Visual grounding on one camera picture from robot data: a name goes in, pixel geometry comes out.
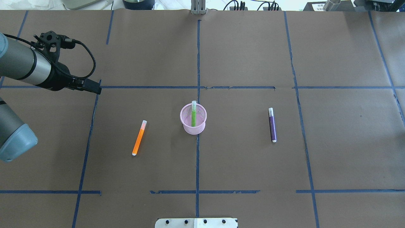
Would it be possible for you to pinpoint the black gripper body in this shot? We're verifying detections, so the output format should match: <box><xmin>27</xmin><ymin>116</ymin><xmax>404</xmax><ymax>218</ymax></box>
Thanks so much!
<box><xmin>41</xmin><ymin>62</ymin><xmax>83</xmax><ymax>91</ymax></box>

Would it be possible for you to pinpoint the orange highlighter pen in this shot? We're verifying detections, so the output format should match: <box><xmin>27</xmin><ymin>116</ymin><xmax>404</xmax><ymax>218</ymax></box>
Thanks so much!
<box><xmin>131</xmin><ymin>120</ymin><xmax>147</xmax><ymax>157</ymax></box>

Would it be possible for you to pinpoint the green highlighter pen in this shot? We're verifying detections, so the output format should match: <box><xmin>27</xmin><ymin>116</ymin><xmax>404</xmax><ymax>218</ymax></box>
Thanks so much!
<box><xmin>191</xmin><ymin>100</ymin><xmax>197</xmax><ymax>127</ymax></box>

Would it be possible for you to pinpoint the purple highlighter pen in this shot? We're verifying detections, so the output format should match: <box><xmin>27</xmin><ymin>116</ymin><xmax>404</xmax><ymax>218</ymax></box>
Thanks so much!
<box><xmin>268</xmin><ymin>108</ymin><xmax>277</xmax><ymax>143</ymax></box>

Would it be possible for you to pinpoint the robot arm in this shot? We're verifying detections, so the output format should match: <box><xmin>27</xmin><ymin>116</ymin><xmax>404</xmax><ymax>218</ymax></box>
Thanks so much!
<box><xmin>0</xmin><ymin>31</ymin><xmax>102</xmax><ymax>163</ymax></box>

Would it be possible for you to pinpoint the pink mesh pen holder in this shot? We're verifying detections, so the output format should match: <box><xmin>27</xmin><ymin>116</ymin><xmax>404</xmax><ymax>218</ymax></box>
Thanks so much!
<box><xmin>180</xmin><ymin>101</ymin><xmax>207</xmax><ymax>135</ymax></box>

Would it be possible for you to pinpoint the blue saucepan with lid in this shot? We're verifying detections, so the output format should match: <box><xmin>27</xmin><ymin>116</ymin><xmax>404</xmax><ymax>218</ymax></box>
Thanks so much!
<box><xmin>122</xmin><ymin>0</ymin><xmax>156</xmax><ymax>10</ymax></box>

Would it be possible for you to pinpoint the steel cup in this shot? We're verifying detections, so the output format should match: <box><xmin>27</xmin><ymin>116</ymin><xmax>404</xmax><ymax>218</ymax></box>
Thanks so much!
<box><xmin>323</xmin><ymin>0</ymin><xmax>341</xmax><ymax>11</ymax></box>

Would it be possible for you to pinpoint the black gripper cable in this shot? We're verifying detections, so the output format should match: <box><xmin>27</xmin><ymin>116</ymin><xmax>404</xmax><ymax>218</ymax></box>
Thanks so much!
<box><xmin>0</xmin><ymin>33</ymin><xmax>97</xmax><ymax>79</ymax></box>

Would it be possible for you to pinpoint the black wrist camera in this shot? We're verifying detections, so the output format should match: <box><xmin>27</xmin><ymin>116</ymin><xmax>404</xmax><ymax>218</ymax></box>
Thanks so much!
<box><xmin>32</xmin><ymin>31</ymin><xmax>76</xmax><ymax>62</ymax></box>

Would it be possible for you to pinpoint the aluminium frame post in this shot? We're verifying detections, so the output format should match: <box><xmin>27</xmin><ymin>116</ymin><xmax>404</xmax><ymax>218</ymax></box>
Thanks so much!
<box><xmin>190</xmin><ymin>0</ymin><xmax>207</xmax><ymax>15</ymax></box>

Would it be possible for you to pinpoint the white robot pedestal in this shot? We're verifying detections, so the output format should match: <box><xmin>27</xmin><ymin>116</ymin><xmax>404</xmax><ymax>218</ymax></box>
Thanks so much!
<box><xmin>155</xmin><ymin>218</ymin><xmax>239</xmax><ymax>228</ymax></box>

